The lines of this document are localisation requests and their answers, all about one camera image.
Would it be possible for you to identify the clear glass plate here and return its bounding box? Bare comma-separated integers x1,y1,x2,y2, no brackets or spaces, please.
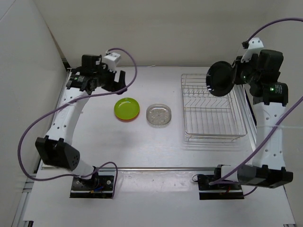
145,103,172,125
145,107,172,129

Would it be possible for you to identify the black plate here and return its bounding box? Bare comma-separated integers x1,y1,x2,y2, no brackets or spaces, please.
206,61,234,97

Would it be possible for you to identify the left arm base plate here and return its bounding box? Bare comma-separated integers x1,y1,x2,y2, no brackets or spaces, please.
70,172,116,199

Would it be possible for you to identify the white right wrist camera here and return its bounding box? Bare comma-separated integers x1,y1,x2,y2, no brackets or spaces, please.
241,37,264,63

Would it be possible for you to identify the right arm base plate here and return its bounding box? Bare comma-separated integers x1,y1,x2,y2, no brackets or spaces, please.
192,166,244,201

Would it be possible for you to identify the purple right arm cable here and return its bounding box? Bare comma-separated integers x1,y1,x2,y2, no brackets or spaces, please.
209,18,303,197

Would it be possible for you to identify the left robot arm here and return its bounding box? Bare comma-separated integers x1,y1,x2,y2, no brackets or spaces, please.
35,52,126,189

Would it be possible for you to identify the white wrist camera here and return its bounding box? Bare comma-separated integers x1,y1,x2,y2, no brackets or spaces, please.
241,37,264,63
102,52,121,71

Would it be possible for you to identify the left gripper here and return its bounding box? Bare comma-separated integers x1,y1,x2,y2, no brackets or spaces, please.
94,62,128,95

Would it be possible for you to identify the green plate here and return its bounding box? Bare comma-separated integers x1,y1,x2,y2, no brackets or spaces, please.
114,97,140,119

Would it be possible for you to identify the white zip tie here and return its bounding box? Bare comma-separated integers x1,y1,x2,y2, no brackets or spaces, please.
256,125,303,130

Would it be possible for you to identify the wire dish rack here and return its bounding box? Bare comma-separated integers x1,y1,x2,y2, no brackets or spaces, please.
181,74,247,141

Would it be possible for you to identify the orange plate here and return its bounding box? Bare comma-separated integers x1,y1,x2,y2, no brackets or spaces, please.
115,114,140,122

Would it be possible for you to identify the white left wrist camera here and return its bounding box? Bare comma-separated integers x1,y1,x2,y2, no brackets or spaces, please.
102,52,121,71

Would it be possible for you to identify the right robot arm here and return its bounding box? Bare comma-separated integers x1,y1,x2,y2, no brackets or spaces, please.
206,50,293,189

